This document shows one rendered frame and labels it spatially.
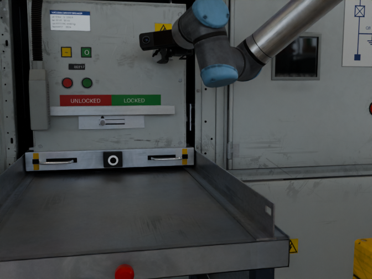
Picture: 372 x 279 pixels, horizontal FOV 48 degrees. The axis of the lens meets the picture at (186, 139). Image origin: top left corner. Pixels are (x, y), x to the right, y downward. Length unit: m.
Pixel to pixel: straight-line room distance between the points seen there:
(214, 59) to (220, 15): 0.11
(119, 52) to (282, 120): 0.60
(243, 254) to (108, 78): 0.78
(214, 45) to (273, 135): 0.54
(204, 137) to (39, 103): 0.55
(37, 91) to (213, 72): 0.52
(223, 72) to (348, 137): 0.72
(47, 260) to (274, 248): 0.40
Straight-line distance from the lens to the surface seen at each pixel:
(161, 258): 0.77
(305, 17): 1.11
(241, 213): 0.95
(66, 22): 1.39
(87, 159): 1.38
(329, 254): 1.70
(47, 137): 1.39
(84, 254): 0.76
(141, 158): 1.39
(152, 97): 1.38
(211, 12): 1.06
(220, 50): 1.05
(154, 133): 1.39
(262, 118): 1.47
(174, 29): 1.17
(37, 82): 1.27
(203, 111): 1.42
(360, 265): 0.70
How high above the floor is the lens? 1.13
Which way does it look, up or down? 7 degrees down
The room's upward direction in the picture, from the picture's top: straight up
